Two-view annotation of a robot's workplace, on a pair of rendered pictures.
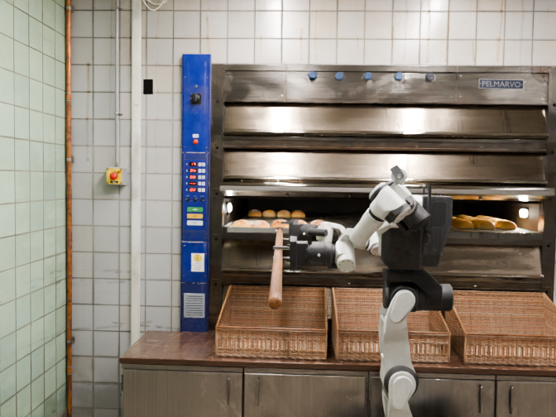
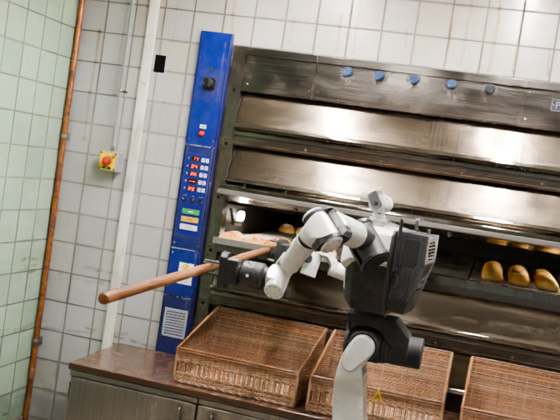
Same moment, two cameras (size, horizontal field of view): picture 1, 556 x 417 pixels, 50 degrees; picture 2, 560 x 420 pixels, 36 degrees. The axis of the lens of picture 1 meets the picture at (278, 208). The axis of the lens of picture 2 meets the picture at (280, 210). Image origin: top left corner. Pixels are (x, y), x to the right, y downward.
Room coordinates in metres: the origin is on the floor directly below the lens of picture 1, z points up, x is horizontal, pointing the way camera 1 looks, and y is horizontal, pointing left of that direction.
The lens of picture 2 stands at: (-0.62, -0.77, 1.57)
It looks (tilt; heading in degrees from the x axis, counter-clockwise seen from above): 3 degrees down; 12
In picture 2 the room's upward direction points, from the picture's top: 9 degrees clockwise
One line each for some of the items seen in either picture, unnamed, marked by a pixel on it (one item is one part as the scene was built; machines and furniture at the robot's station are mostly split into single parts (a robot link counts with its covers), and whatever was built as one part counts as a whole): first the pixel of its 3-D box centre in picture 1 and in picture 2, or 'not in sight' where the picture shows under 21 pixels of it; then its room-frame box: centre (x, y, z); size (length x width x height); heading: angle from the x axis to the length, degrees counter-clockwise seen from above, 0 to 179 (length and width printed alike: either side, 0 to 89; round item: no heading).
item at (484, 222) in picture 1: (463, 221); (532, 277); (3.76, -1.18, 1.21); 0.61 x 0.48 x 0.06; 177
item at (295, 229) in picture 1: (301, 232); (288, 255); (2.93, -0.12, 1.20); 0.12 x 0.10 x 0.13; 55
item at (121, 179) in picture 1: (116, 175); (110, 161); (3.37, 0.92, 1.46); 0.10 x 0.07 x 0.10; 87
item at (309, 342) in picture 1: (274, 319); (252, 352); (3.10, 0.01, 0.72); 0.56 x 0.49 x 0.28; 86
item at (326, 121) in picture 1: (383, 119); (425, 135); (3.35, -0.58, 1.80); 1.79 x 0.11 x 0.19; 87
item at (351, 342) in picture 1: (385, 322); (382, 380); (3.08, -0.58, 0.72); 0.56 x 0.49 x 0.28; 88
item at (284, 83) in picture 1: (383, 85); (432, 92); (3.37, -0.58, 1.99); 1.80 x 0.08 x 0.21; 87
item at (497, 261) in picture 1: (380, 258); (398, 303); (3.35, -0.58, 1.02); 1.79 x 0.11 x 0.19; 87
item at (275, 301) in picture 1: (278, 252); (208, 267); (2.13, 0.00, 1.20); 1.71 x 0.03 x 0.03; 0
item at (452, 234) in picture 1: (380, 232); (403, 272); (3.37, -0.58, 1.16); 1.80 x 0.06 x 0.04; 87
